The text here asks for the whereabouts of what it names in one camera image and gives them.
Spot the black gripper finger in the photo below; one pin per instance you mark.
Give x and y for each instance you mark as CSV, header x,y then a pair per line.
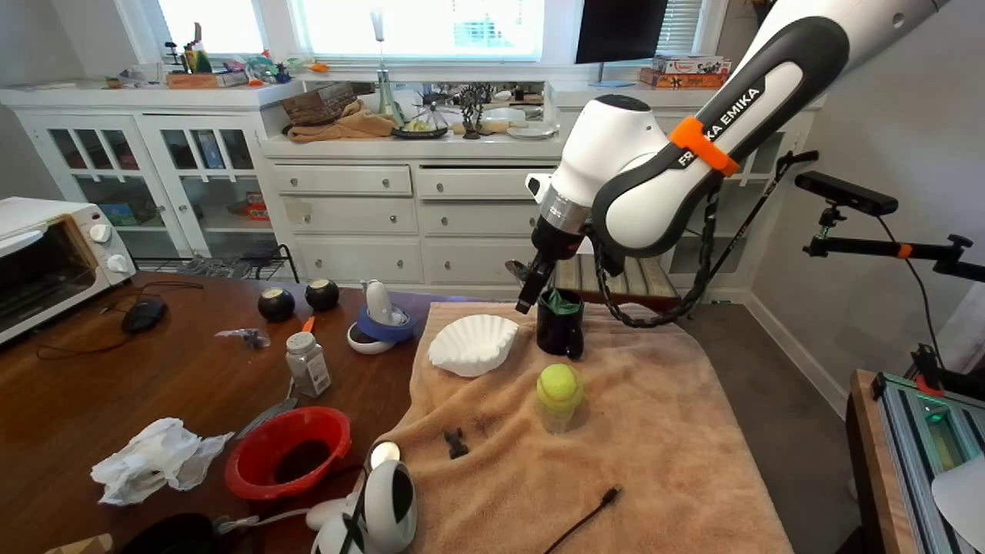
x,y
532,284

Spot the white crumpled cloth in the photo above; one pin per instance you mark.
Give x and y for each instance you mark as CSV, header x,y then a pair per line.
x,y
155,464

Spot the black ceramic mug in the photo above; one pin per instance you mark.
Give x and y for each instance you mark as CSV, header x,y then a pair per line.
x,y
560,332

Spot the clear jar white lid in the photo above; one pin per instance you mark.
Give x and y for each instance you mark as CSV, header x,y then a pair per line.
x,y
309,369

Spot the tan terry towel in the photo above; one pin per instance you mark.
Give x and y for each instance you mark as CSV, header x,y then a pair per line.
x,y
616,450

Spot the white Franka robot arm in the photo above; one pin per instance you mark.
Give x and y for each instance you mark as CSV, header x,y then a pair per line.
x,y
710,125

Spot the black computer mouse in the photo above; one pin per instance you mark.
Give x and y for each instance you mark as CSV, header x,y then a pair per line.
x,y
142,315

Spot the white fluted coffee filter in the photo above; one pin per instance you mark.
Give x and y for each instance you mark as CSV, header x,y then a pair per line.
x,y
476,346

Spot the aluminium frame stand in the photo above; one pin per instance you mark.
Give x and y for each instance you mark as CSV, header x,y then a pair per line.
x,y
925,450

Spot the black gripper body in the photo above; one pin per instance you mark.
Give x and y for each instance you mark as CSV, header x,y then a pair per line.
x,y
555,245

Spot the white toaster oven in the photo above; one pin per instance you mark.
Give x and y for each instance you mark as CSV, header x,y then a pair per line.
x,y
50,266

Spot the black monitor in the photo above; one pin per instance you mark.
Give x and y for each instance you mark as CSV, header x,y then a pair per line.
x,y
618,28

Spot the white glass-door cabinet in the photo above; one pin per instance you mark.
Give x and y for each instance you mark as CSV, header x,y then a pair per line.
x,y
132,173

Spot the red plastic bowl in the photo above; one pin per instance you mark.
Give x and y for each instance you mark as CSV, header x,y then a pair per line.
x,y
288,450

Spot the green foil packet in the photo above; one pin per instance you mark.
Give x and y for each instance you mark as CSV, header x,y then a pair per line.
x,y
560,303

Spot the brown wooden table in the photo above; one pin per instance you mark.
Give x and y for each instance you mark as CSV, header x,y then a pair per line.
x,y
101,388

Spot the black bar camera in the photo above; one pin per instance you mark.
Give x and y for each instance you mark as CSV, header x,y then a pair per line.
x,y
847,192

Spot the white drawer dresser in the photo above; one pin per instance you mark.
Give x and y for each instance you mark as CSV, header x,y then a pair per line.
x,y
410,217

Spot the yellow-green tennis ball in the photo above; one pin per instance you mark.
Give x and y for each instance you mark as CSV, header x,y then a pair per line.
x,y
557,382

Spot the clear glass cup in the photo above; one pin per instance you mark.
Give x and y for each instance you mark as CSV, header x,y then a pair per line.
x,y
557,418

